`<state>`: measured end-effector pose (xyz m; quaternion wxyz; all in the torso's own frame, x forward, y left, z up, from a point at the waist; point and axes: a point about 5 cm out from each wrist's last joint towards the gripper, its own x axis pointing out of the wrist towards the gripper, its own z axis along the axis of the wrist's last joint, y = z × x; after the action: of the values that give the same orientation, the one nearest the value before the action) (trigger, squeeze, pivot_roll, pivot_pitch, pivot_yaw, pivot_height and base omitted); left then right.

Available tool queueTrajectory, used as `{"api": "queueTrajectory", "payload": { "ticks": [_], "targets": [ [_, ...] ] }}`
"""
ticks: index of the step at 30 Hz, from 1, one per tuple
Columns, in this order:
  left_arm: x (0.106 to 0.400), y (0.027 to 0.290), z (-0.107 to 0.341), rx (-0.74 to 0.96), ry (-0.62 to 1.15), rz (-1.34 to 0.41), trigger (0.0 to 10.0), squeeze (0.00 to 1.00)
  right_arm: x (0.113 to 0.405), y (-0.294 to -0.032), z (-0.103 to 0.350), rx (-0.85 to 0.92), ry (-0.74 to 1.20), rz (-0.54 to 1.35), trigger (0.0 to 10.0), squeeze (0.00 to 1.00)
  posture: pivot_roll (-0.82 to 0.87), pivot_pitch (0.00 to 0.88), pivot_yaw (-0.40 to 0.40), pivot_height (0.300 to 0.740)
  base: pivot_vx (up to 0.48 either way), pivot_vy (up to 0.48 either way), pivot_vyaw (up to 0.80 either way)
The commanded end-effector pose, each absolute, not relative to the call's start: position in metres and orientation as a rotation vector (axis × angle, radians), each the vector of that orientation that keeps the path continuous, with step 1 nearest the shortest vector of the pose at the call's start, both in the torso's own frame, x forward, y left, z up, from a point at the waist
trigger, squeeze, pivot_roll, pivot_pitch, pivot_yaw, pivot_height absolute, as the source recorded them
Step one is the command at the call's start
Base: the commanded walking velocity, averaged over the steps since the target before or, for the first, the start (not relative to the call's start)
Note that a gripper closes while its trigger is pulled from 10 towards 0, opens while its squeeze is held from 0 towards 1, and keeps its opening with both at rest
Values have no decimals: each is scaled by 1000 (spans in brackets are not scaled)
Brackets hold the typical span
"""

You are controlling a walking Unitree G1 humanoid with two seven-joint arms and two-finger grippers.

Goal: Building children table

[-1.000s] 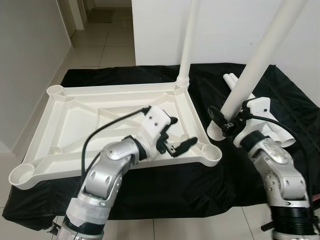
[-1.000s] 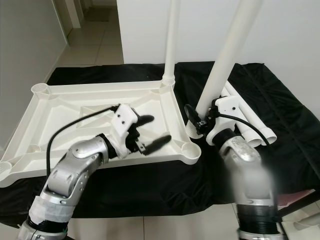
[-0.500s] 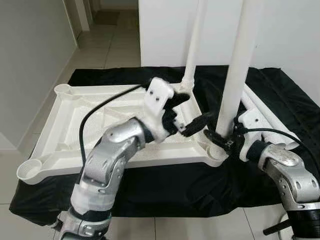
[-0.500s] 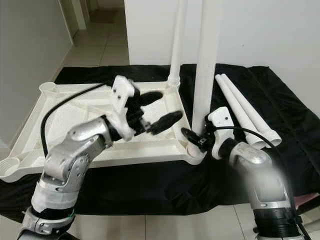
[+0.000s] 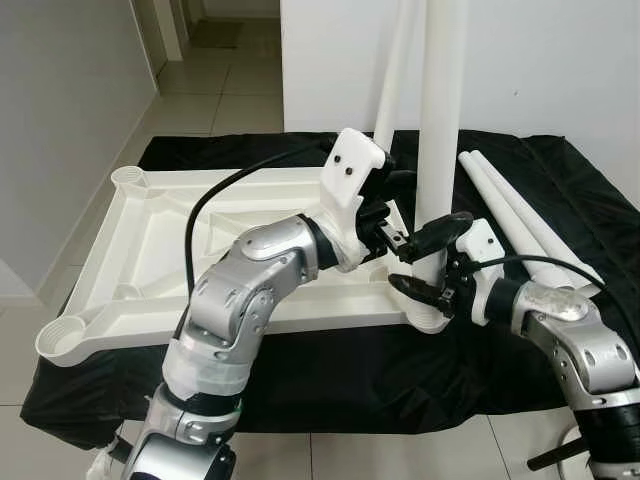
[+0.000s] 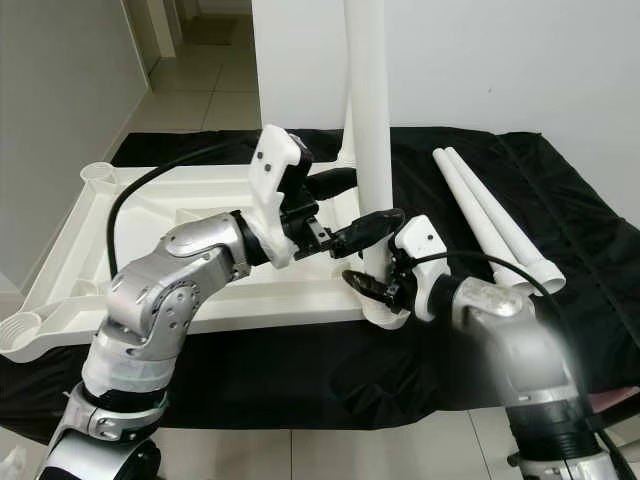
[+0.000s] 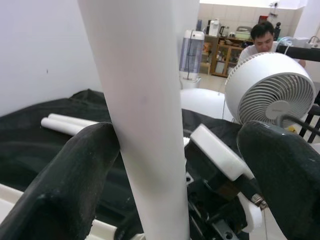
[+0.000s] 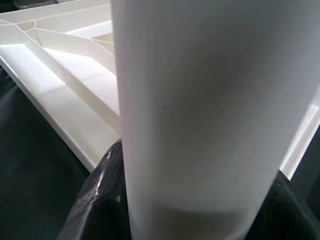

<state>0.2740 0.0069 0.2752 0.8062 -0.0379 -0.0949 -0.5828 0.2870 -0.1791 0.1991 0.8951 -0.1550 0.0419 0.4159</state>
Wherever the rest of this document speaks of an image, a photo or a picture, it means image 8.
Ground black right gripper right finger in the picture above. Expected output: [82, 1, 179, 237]
[257, 172, 320, 240]

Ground white plastic children table top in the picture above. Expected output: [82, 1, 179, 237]
[0, 0, 320, 181]

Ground white plastic table leg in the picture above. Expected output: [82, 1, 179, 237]
[109, 0, 320, 240]

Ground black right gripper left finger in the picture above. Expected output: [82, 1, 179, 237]
[57, 139, 133, 240]

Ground black fabric table cloth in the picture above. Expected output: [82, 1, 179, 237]
[0, 66, 320, 240]

